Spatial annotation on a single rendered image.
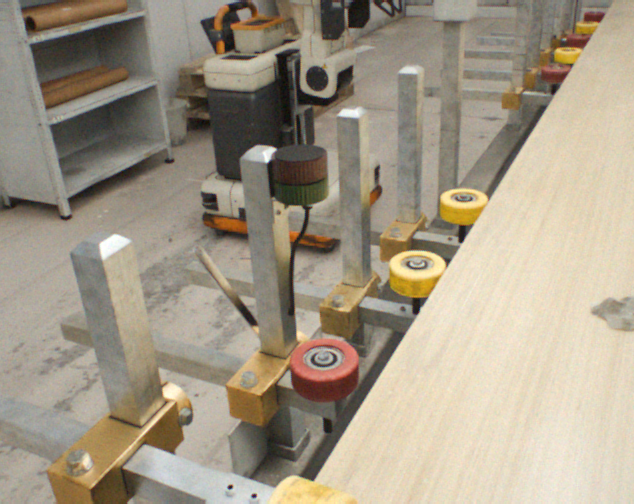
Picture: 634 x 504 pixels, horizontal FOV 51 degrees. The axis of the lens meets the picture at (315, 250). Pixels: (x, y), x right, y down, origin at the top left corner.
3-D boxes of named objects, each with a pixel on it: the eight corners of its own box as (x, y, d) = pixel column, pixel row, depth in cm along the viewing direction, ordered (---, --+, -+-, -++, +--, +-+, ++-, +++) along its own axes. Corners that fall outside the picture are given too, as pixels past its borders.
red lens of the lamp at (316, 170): (262, 179, 71) (260, 160, 70) (289, 161, 75) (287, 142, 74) (312, 186, 68) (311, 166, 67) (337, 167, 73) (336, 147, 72)
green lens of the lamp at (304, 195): (264, 201, 72) (262, 182, 71) (290, 181, 76) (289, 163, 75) (314, 209, 69) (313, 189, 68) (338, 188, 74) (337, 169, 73)
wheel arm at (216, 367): (64, 345, 97) (57, 320, 95) (80, 332, 99) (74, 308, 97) (336, 427, 79) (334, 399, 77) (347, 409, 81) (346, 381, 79)
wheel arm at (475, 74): (439, 80, 234) (439, 67, 232) (442, 77, 236) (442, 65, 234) (569, 88, 216) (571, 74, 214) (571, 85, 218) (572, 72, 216)
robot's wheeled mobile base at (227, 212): (200, 230, 311) (193, 181, 300) (268, 182, 361) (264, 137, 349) (330, 254, 283) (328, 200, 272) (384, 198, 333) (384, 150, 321)
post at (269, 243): (274, 474, 94) (238, 151, 72) (286, 457, 97) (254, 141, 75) (296, 481, 93) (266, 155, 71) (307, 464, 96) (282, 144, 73)
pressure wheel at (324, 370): (284, 442, 80) (276, 365, 75) (313, 401, 87) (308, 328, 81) (344, 461, 77) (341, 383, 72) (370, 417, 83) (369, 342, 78)
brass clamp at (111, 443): (53, 510, 57) (38, 467, 55) (152, 412, 68) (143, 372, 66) (108, 534, 55) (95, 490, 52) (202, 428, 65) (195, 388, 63)
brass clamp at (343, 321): (316, 332, 103) (315, 304, 101) (351, 289, 113) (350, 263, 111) (353, 340, 100) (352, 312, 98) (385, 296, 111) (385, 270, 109)
